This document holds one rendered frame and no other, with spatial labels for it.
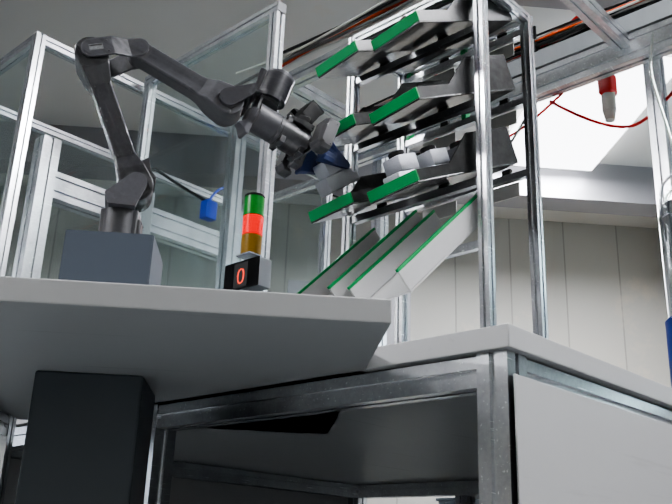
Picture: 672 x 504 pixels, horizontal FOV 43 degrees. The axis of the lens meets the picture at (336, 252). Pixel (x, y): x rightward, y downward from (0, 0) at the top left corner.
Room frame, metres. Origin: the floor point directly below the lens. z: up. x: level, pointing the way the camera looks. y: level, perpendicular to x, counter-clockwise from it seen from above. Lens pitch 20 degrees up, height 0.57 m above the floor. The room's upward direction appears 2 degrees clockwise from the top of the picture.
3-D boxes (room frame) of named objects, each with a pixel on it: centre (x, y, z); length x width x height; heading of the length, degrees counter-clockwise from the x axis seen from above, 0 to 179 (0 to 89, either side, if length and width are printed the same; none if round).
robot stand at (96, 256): (1.35, 0.37, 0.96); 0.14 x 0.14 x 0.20; 4
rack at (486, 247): (1.57, -0.20, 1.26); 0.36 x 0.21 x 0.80; 46
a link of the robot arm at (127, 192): (1.36, 0.36, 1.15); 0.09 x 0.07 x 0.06; 13
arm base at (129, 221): (1.35, 0.36, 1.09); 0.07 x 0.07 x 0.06; 4
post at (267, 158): (1.97, 0.18, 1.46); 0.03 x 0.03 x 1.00; 46
